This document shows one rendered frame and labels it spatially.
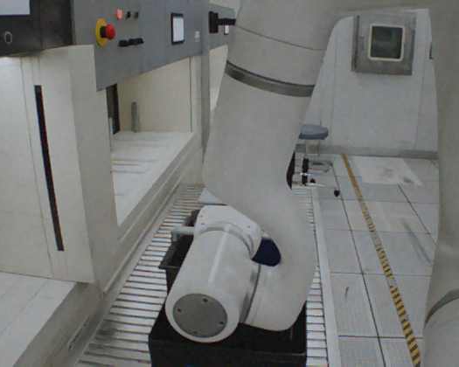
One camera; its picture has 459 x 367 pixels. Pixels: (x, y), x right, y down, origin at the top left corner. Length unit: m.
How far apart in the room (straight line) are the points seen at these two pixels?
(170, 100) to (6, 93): 1.47
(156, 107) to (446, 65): 2.07
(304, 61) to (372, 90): 4.64
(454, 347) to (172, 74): 2.08
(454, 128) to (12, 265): 1.01
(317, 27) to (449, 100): 0.13
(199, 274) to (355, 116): 4.63
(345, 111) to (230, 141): 4.63
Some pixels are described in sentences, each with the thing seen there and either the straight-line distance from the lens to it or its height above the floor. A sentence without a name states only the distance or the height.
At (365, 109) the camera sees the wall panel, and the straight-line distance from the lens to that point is 5.05.
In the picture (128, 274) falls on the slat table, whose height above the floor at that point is 0.76.
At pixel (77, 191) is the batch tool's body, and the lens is 0.96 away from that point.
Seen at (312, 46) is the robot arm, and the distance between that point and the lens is 0.39.
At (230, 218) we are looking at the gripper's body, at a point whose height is 1.16.
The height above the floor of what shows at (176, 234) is 1.07.
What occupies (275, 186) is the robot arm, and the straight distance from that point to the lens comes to 0.44.
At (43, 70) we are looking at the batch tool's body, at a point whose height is 1.36.
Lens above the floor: 1.44
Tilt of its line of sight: 21 degrees down
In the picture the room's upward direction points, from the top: straight up
